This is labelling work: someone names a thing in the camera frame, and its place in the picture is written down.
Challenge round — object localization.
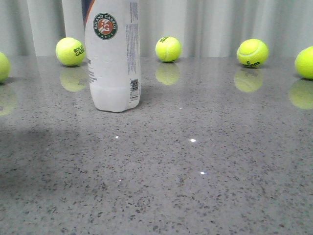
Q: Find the white blue tennis ball can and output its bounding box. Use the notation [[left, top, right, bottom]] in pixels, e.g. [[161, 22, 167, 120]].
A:
[[82, 0, 141, 113]]

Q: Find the centre tennis ball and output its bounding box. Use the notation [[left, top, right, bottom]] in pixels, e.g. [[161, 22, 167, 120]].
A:
[[155, 37, 181, 62]]

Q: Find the Roland Garros tennis ball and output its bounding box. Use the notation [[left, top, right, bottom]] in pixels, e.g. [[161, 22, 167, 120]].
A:
[[55, 37, 86, 66]]

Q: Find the Wilson tennis ball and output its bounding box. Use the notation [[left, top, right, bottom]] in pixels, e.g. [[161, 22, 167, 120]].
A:
[[237, 39, 269, 67]]

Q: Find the far right tennis ball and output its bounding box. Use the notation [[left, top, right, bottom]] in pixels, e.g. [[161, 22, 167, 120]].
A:
[[295, 46, 313, 79]]

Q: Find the far left tennis ball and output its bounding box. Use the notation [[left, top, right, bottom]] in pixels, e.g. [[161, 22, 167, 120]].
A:
[[0, 52, 10, 83]]

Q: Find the grey white curtain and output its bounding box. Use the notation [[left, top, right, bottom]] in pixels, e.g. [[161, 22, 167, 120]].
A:
[[0, 0, 313, 57]]

